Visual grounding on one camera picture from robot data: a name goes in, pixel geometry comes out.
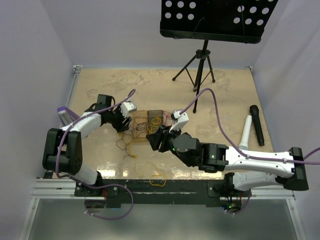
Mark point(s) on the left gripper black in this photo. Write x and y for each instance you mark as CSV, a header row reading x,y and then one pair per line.
x,y
120,127

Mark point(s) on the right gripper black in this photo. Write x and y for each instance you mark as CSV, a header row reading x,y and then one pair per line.
x,y
154,139

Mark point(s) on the orange transparent bin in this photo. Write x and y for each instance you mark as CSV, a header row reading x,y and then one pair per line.
x,y
139,126

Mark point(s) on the clear transparent bin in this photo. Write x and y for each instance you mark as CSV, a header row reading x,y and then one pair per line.
x,y
167,119

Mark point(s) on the yellow red cable ball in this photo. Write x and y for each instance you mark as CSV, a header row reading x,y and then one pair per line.
x,y
149,169

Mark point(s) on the grey transparent bin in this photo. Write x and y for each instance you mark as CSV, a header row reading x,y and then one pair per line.
x,y
154,120

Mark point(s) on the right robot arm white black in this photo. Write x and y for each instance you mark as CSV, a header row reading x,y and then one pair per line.
x,y
248,169

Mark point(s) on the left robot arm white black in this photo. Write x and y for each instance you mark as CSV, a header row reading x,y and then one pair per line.
x,y
63,152

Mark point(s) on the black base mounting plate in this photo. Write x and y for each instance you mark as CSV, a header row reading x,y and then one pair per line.
x,y
211,193

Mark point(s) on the purple metronome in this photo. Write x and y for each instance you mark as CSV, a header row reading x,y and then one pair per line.
x,y
66,115

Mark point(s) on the white microphone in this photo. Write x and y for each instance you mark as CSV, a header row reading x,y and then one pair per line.
x,y
244,142

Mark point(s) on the black microphone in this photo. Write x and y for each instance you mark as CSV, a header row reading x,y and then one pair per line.
x,y
255,115

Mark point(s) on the black music stand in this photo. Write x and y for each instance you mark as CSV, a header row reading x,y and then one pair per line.
x,y
236,21

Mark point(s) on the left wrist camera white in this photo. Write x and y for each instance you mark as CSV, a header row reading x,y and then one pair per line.
x,y
127,108

